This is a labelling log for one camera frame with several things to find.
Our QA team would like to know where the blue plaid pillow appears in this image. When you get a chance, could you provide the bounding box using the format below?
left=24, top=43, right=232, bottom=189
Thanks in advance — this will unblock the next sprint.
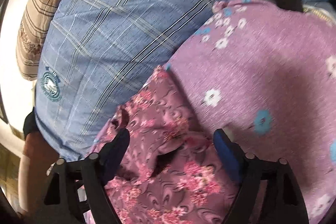
left=35, top=0, right=217, bottom=161

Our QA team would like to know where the mauve floral print garment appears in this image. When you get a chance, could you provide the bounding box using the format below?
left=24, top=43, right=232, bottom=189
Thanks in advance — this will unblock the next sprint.
left=91, top=67, right=238, bottom=223

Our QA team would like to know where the pink flowered bed sheet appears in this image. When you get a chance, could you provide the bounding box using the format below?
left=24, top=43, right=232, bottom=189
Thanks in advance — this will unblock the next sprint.
left=167, top=0, right=335, bottom=223

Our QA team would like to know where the brown striped patterned pillow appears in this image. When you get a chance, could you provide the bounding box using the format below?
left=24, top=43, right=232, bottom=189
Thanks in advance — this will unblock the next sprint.
left=16, top=0, right=61, bottom=81

